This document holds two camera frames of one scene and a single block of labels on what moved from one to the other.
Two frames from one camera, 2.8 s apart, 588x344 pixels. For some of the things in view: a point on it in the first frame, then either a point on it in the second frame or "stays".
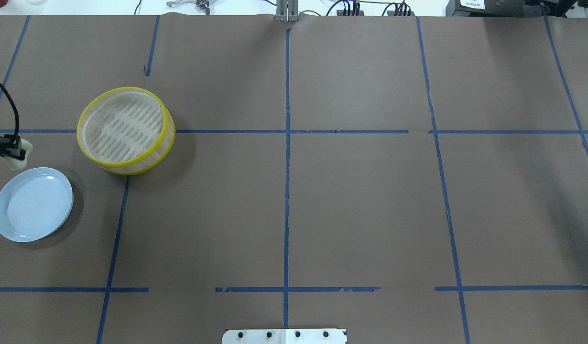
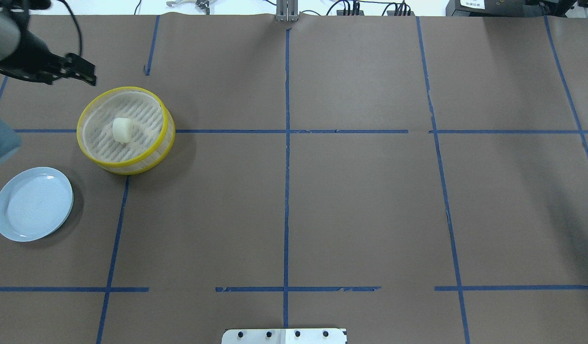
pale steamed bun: [14, 163] -> [123, 129]
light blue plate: [32, 204] stays
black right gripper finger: [18, 154] -> [85, 72]
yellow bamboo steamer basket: [127, 131] stays
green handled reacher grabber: [202, 4] stays
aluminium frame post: [287, 11] stays
